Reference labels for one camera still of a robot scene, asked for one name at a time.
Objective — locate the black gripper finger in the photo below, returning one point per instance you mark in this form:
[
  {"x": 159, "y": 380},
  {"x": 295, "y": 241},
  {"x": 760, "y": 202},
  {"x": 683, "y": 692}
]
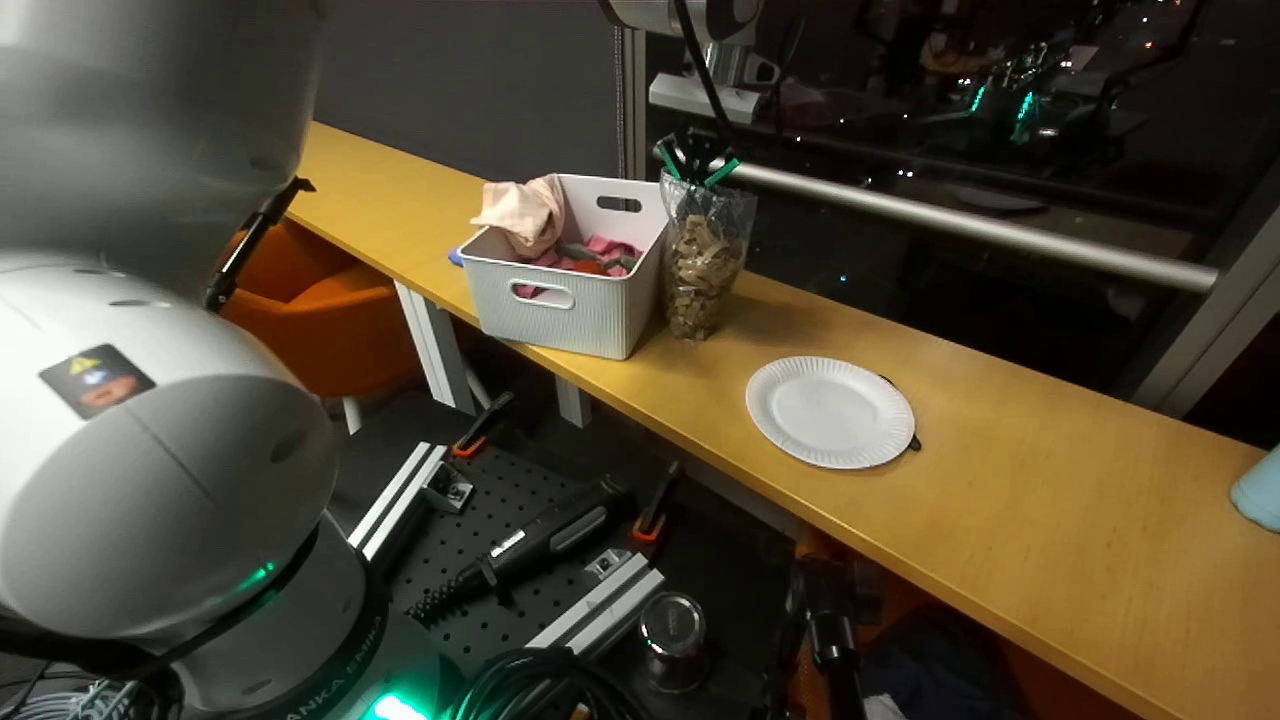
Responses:
[
  {"x": 718, "y": 168},
  {"x": 673, "y": 159}
]

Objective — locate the clear bag of rubber bands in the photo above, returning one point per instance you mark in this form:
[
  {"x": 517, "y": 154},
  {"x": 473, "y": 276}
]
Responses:
[{"x": 706, "y": 247}]

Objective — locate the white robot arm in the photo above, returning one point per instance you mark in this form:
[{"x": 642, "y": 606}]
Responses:
[{"x": 164, "y": 543}]

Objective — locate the white paper plate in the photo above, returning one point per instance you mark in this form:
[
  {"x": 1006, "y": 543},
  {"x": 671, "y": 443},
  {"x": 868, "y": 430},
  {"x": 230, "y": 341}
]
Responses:
[{"x": 829, "y": 413}]

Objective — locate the metal window handrail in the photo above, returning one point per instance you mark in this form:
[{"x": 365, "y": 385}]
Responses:
[{"x": 971, "y": 225}]

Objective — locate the bright pink cloth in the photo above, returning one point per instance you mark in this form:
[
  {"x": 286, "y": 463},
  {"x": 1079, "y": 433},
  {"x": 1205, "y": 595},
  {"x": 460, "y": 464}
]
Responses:
[{"x": 592, "y": 253}]

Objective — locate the white plastic bin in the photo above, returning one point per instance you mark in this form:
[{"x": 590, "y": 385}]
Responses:
[{"x": 558, "y": 306}]

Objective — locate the pale pink cloth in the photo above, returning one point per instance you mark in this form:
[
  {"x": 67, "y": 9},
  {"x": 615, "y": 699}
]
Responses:
[{"x": 528, "y": 215}]

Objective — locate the orange chair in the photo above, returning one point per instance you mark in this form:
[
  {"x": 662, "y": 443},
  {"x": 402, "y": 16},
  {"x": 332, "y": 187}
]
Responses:
[{"x": 325, "y": 313}]

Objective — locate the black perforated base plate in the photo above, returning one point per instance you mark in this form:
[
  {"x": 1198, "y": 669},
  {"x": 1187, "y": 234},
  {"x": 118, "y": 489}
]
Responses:
[{"x": 528, "y": 562}]

